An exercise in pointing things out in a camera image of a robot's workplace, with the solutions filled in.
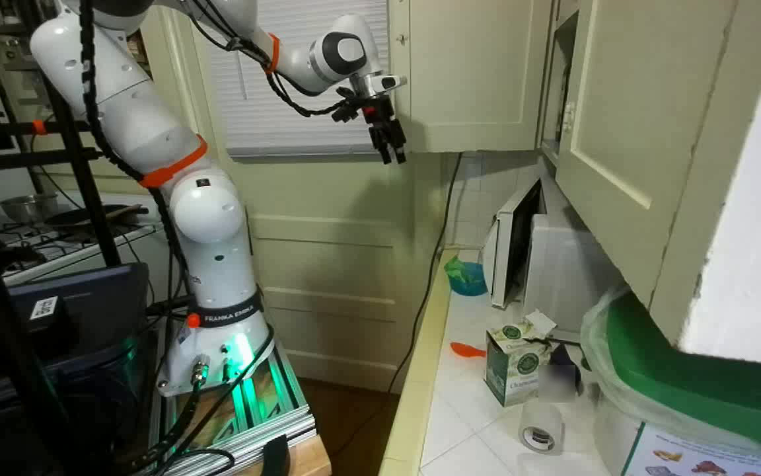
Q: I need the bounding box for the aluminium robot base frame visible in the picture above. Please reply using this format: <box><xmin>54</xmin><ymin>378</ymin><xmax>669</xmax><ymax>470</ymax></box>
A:
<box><xmin>149</xmin><ymin>349</ymin><xmax>330</xmax><ymax>476</ymax></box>

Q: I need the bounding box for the black metal rack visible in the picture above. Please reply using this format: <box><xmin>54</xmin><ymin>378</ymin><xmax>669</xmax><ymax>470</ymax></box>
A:
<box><xmin>0</xmin><ymin>0</ymin><xmax>151</xmax><ymax>476</ymax></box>

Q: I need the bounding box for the open cream cabinet door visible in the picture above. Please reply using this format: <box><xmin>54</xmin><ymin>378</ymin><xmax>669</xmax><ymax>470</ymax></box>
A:
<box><xmin>557</xmin><ymin>0</ymin><xmax>761</xmax><ymax>347</ymax></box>

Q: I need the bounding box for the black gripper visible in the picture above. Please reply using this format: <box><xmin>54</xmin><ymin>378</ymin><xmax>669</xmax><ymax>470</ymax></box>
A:
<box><xmin>355</xmin><ymin>93</ymin><xmax>406</xmax><ymax>165</ymax></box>

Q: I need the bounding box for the clear bin with green lid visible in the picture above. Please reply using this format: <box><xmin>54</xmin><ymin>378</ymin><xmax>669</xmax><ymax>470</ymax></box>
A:
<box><xmin>581</xmin><ymin>292</ymin><xmax>761</xmax><ymax>476</ymax></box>

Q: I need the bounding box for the cream upper wall cabinet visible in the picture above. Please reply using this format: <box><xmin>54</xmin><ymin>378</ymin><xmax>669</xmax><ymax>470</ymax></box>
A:
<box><xmin>389</xmin><ymin>0</ymin><xmax>553</xmax><ymax>153</ymax></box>

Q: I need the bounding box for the black hanging power cable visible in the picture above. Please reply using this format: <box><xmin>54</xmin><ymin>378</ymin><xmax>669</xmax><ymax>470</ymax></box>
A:
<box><xmin>384</xmin><ymin>150</ymin><xmax>466</xmax><ymax>396</ymax></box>

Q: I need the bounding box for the green chamomile tea box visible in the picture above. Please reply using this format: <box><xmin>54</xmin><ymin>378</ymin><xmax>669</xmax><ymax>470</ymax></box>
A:
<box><xmin>486</xmin><ymin>310</ymin><xmax>556</xmax><ymax>408</ymax></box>

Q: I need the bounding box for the teal plastic cup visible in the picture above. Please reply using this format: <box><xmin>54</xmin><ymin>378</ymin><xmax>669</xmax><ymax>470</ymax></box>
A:
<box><xmin>443</xmin><ymin>257</ymin><xmax>486</xmax><ymax>296</ymax></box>

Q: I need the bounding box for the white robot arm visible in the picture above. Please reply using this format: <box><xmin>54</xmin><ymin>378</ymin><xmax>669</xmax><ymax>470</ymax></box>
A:
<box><xmin>30</xmin><ymin>0</ymin><xmax>405</xmax><ymax>396</ymax></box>

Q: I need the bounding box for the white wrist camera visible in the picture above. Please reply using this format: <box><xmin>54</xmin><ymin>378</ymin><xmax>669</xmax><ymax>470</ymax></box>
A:
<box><xmin>364</xmin><ymin>73</ymin><xmax>406</xmax><ymax>99</ymax></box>

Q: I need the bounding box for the small dark-capped bottle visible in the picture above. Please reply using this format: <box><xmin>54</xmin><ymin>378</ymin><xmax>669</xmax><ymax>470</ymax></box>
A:
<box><xmin>544</xmin><ymin>347</ymin><xmax>581</xmax><ymax>403</ymax></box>

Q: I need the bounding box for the dark blue storage case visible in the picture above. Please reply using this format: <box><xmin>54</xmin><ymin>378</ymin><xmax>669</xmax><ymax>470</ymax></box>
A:
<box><xmin>9</xmin><ymin>265</ymin><xmax>149</xmax><ymax>362</ymax></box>

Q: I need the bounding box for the white microwave oven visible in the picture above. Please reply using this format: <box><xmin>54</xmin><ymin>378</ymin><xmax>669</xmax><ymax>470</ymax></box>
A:
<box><xmin>482</xmin><ymin>177</ymin><xmax>620</xmax><ymax>338</ymax></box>

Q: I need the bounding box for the white window blind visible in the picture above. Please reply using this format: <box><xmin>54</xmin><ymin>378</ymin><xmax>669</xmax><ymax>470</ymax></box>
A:
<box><xmin>179</xmin><ymin>0</ymin><xmax>390</xmax><ymax>159</ymax></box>

